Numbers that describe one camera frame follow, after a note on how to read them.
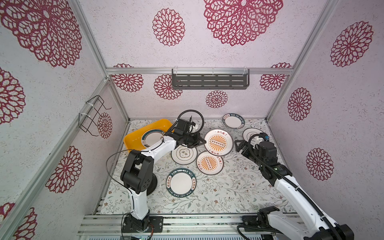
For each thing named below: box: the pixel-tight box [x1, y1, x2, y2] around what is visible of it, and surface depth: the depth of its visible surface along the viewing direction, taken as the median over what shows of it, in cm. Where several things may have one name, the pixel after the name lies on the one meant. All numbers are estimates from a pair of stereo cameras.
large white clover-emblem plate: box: [171, 144, 198, 165], surface depth 100 cm
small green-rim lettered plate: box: [222, 113, 246, 130], surface depth 123 cm
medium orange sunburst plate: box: [196, 150, 224, 176], surface depth 97 cm
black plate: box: [146, 173, 158, 196], surface depth 87 cm
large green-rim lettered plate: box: [166, 168, 197, 198], surface depth 90 cm
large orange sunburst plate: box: [203, 128, 234, 157], surface depth 89 cm
